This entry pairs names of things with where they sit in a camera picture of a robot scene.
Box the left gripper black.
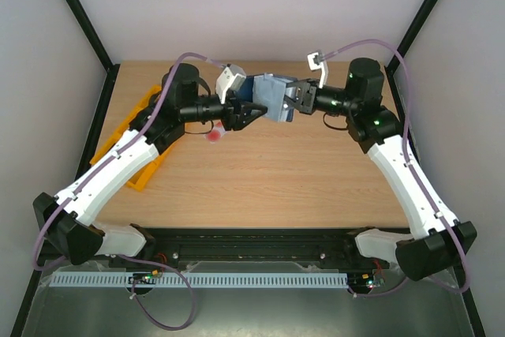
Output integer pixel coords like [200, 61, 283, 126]
[181, 88, 268, 133]

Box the dark blue card holder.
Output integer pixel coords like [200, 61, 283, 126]
[237, 73, 297, 122]

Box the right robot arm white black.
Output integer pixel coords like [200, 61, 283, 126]
[285, 51, 477, 281]

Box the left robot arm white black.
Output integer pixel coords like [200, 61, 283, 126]
[32, 63, 267, 265]

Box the red dot card on table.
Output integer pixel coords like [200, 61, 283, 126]
[204, 124, 226, 144]

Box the yellow three-compartment bin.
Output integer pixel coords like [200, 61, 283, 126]
[85, 85, 171, 191]

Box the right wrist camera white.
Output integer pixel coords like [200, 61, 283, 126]
[307, 51, 329, 88]

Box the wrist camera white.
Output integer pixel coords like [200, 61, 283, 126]
[307, 51, 329, 88]
[215, 64, 246, 104]

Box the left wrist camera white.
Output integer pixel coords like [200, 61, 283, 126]
[215, 64, 246, 104]

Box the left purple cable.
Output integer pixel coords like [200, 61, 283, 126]
[32, 51, 226, 330]

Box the black aluminium rail base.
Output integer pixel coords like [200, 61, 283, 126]
[41, 228, 458, 273]

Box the white slotted cable duct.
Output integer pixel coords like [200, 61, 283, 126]
[49, 271, 348, 289]

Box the right black frame post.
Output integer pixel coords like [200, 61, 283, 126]
[386, 0, 465, 73]

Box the black frame post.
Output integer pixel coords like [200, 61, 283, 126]
[41, 0, 119, 73]
[386, 0, 465, 73]

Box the left black frame post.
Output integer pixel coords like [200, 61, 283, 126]
[41, 0, 119, 73]

